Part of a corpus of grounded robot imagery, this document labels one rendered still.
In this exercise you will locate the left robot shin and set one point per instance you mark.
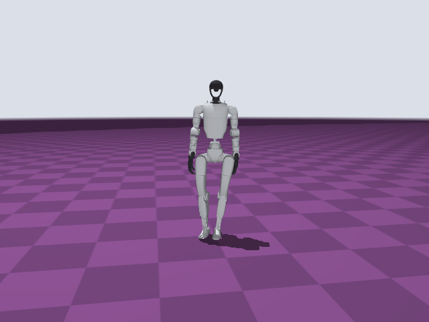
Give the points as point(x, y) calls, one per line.
point(221, 210)

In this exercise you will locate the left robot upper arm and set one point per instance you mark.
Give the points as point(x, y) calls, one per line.
point(234, 131)

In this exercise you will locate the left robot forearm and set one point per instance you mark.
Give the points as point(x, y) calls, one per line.
point(235, 145)

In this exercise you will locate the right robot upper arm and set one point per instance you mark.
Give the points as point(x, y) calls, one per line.
point(195, 131)

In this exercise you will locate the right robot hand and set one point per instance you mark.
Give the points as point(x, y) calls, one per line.
point(190, 161)

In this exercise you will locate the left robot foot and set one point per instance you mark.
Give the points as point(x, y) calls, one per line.
point(217, 234)

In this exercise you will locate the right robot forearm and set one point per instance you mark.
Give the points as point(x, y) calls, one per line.
point(193, 144)

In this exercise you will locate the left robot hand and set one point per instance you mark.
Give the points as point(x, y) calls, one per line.
point(236, 163)

